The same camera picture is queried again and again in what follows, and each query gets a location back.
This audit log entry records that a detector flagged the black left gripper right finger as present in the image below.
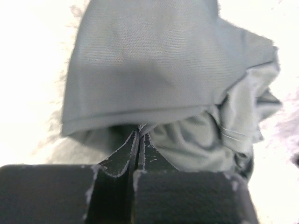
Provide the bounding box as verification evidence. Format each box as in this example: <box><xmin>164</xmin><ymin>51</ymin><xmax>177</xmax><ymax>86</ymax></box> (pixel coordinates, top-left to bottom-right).
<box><xmin>132</xmin><ymin>135</ymin><xmax>258</xmax><ymax>224</ymax></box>

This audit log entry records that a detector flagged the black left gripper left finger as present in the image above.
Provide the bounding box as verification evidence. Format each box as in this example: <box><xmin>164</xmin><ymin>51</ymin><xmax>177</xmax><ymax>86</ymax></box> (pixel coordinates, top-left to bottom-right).
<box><xmin>0</xmin><ymin>131</ymin><xmax>138</xmax><ymax>224</ymax></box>

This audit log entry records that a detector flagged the grey t shirt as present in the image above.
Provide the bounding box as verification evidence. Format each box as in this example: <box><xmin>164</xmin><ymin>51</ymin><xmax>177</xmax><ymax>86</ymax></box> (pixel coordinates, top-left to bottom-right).
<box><xmin>61</xmin><ymin>0</ymin><xmax>281</xmax><ymax>179</ymax></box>

